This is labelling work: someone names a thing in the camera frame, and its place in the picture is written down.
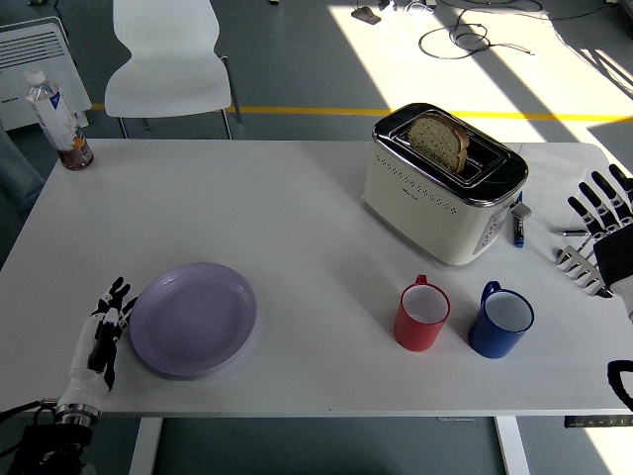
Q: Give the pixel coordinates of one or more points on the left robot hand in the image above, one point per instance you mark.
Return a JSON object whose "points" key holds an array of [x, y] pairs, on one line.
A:
{"points": [[86, 366]]}

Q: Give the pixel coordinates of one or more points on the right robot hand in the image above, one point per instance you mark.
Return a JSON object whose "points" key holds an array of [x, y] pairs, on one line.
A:
{"points": [[613, 257]]}

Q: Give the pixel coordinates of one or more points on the purple plastic plate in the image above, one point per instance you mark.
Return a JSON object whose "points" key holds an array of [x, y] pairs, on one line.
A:
{"points": [[195, 321]]}

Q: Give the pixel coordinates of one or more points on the bread slice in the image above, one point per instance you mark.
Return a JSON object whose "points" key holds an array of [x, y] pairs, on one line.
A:
{"points": [[437, 141]]}

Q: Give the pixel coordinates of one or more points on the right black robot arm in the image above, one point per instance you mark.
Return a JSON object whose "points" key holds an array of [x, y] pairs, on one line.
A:
{"points": [[624, 381]]}

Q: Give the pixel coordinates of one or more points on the metal toast rack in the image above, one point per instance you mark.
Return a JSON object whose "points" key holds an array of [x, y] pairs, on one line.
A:
{"points": [[576, 267]]}

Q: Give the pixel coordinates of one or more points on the white paper sheet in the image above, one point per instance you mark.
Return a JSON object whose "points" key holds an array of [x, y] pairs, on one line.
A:
{"points": [[554, 183]]}

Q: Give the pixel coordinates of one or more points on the white table leg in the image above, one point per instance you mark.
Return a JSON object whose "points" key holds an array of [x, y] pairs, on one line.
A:
{"points": [[512, 445], [144, 445]]}

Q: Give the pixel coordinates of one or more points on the blue marker pen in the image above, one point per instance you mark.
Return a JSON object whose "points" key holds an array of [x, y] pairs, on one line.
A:
{"points": [[517, 230]]}

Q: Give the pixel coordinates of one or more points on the blue enamel mug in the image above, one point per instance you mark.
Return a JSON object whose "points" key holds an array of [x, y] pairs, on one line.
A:
{"points": [[489, 341]]}

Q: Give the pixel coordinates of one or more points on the black table control panel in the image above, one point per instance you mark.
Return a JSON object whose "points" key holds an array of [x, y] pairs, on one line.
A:
{"points": [[598, 421]]}

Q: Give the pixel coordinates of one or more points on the cream and chrome toaster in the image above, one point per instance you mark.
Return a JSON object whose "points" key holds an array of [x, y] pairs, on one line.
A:
{"points": [[425, 213]]}

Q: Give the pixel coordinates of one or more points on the red enamel mug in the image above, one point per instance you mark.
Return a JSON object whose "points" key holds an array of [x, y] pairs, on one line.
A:
{"points": [[415, 334]]}

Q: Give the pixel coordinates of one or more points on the clear plastic drink bottle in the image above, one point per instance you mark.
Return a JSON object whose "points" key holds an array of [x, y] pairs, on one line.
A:
{"points": [[57, 123]]}

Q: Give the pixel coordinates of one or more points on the white plastic chair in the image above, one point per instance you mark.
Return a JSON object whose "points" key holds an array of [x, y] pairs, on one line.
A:
{"points": [[168, 84]]}

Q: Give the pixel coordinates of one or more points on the white panel heater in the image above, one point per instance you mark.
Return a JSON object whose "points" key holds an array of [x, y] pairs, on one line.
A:
{"points": [[29, 64]]}

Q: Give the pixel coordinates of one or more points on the yellow floor tape line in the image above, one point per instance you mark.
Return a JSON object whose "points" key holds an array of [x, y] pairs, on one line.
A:
{"points": [[306, 110]]}

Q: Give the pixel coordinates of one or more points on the dark floor pedal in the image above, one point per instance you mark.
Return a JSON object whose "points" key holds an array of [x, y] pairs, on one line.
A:
{"points": [[366, 15]]}

